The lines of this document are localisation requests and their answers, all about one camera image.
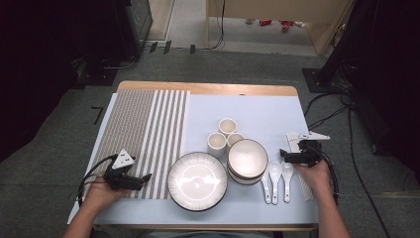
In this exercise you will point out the small white object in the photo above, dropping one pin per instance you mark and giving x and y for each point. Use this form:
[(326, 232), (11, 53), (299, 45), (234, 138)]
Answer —
[(250, 21), (299, 23)]

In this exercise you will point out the black curtain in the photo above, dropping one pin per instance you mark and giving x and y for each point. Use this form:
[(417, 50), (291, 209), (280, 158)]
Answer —
[(39, 66), (389, 66)]

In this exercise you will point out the white ceramic cup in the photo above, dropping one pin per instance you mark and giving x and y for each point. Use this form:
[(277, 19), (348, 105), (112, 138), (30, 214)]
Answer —
[(235, 139), (228, 127), (217, 145)]

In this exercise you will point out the row of white chopsticks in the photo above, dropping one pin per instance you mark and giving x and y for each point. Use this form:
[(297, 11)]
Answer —
[(293, 142)]

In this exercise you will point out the white plate with dark rim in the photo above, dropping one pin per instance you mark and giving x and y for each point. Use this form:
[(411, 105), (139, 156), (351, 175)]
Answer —
[(198, 185)]

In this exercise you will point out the black stand base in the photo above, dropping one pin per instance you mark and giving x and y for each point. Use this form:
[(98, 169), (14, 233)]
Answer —
[(99, 77), (313, 81)]

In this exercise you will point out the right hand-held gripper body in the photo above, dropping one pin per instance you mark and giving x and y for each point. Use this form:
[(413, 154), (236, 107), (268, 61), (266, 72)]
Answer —
[(313, 155)]

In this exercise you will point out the white ceramic spoon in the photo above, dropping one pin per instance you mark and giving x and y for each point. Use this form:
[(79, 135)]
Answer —
[(275, 172), (287, 172), (266, 193)]

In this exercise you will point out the person's left hand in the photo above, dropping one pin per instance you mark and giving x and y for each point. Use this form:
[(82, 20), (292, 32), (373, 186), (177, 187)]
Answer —
[(99, 195)]

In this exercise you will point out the brown white striped placemat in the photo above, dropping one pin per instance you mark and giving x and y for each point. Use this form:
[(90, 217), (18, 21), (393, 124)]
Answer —
[(132, 112)]

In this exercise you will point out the pale blue table sheet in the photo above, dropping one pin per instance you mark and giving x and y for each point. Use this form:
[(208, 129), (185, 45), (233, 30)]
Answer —
[(251, 109)]

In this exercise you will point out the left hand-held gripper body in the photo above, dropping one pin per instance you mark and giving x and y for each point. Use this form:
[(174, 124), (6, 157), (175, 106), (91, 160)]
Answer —
[(123, 160)]

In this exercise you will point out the small red object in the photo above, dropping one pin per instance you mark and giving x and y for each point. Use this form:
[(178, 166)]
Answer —
[(265, 22), (286, 24)]

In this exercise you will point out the person's clothing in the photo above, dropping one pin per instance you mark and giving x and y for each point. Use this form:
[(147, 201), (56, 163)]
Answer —
[(204, 235)]

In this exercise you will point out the black equipment case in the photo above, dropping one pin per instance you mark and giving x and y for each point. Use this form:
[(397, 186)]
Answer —
[(140, 23)]

